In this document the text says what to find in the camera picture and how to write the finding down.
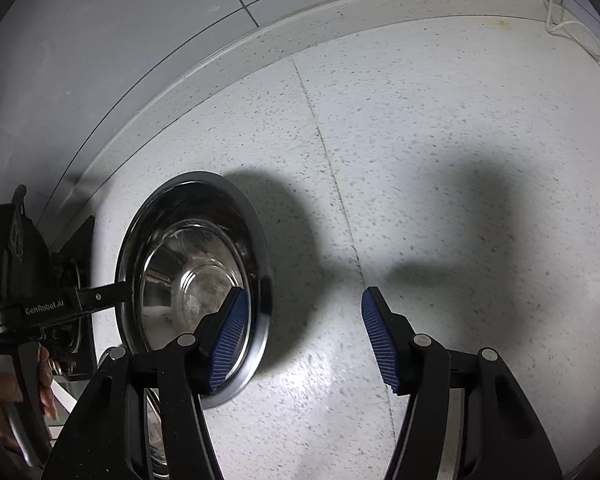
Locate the large steel plate with label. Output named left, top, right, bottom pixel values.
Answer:
left=113, top=170, right=275, bottom=410

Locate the person's left hand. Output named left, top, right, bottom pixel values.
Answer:
left=0, top=347, right=57, bottom=452

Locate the white cable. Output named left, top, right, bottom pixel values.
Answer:
left=540, top=0, right=600, bottom=61

